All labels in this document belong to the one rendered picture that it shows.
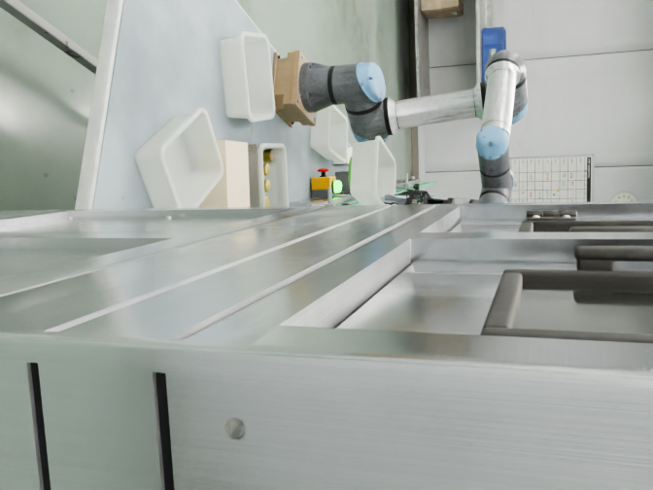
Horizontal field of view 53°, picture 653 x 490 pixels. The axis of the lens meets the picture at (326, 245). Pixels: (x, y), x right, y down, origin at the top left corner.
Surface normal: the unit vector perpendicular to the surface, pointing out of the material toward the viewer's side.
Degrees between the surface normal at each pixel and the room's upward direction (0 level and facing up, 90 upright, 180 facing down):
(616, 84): 90
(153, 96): 0
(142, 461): 90
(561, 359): 90
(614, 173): 90
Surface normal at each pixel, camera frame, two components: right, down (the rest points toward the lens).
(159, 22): 0.95, 0.00
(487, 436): -0.32, 0.14
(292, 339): -0.04, -0.99
